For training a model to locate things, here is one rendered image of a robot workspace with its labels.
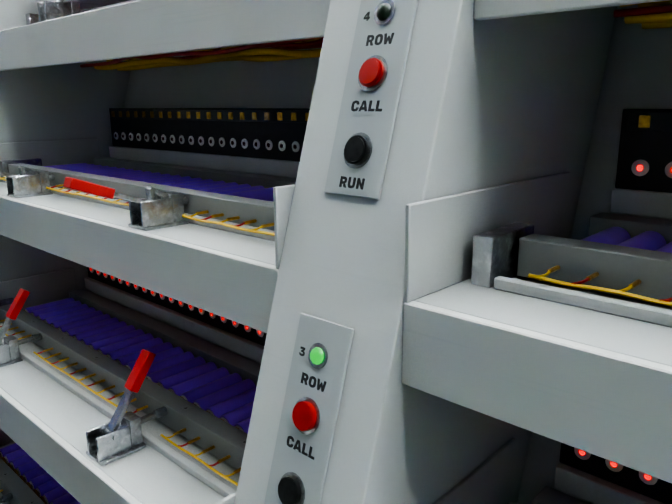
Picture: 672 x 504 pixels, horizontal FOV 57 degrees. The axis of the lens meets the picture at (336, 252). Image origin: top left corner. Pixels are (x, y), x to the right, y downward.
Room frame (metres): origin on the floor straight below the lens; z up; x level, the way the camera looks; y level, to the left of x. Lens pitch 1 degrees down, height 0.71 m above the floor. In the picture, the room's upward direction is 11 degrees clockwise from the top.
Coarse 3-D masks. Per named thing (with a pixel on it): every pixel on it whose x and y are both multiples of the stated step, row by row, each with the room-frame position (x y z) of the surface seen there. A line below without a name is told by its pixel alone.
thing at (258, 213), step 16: (64, 176) 0.68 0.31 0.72; (80, 176) 0.66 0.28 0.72; (96, 176) 0.65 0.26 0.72; (64, 192) 0.65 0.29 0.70; (128, 192) 0.59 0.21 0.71; (144, 192) 0.57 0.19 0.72; (192, 192) 0.53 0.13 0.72; (208, 192) 0.53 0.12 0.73; (192, 208) 0.52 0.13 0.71; (208, 208) 0.51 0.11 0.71; (224, 208) 0.49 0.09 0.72; (240, 208) 0.48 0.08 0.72; (256, 208) 0.47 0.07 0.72; (272, 208) 0.45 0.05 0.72; (224, 224) 0.47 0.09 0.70; (240, 224) 0.46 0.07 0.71; (256, 224) 0.47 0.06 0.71; (272, 224) 0.45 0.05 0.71
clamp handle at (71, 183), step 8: (64, 184) 0.45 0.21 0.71; (72, 184) 0.45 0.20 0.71; (80, 184) 0.45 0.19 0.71; (88, 184) 0.46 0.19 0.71; (96, 184) 0.46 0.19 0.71; (88, 192) 0.46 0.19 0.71; (96, 192) 0.46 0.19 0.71; (104, 192) 0.47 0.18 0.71; (112, 192) 0.47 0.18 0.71; (152, 192) 0.50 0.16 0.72; (128, 200) 0.48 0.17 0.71; (136, 200) 0.49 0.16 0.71; (144, 200) 0.49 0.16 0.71
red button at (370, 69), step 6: (366, 60) 0.34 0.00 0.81; (372, 60) 0.34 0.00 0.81; (378, 60) 0.33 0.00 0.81; (366, 66) 0.34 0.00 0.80; (372, 66) 0.34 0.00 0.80; (378, 66) 0.33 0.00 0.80; (360, 72) 0.34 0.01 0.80; (366, 72) 0.34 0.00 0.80; (372, 72) 0.33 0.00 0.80; (378, 72) 0.33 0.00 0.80; (360, 78) 0.34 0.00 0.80; (366, 78) 0.34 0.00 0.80; (372, 78) 0.33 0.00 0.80; (378, 78) 0.33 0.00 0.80; (366, 84) 0.34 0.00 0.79; (372, 84) 0.34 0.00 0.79
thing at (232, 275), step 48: (0, 144) 0.80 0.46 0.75; (48, 144) 0.85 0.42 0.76; (96, 144) 0.90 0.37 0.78; (0, 192) 0.71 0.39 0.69; (288, 192) 0.37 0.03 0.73; (48, 240) 0.60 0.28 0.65; (96, 240) 0.53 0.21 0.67; (144, 240) 0.48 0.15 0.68; (192, 240) 0.45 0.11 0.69; (240, 240) 0.45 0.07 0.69; (192, 288) 0.44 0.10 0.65; (240, 288) 0.40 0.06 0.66
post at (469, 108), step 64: (448, 0) 0.32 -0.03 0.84; (320, 64) 0.37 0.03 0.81; (448, 64) 0.31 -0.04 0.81; (512, 64) 0.36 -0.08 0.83; (576, 64) 0.42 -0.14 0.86; (320, 128) 0.36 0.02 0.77; (448, 128) 0.32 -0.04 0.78; (512, 128) 0.37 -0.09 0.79; (576, 128) 0.44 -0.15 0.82; (320, 192) 0.36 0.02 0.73; (384, 192) 0.33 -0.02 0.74; (448, 192) 0.33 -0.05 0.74; (576, 192) 0.45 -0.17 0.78; (320, 256) 0.35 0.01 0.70; (384, 256) 0.32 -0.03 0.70; (384, 320) 0.32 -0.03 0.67; (384, 384) 0.31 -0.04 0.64; (256, 448) 0.37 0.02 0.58; (384, 448) 0.32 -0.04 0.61; (448, 448) 0.37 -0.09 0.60
